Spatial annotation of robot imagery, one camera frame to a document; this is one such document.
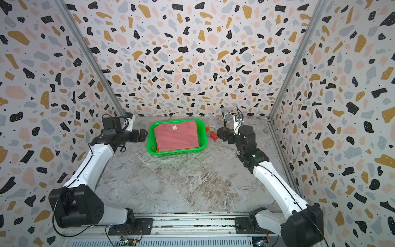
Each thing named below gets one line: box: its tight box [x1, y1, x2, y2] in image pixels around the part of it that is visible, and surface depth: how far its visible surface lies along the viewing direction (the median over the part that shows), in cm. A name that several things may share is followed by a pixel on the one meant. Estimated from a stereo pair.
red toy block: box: [209, 131, 219, 141], surface depth 112 cm
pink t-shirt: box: [153, 119, 200, 153], surface depth 105 cm
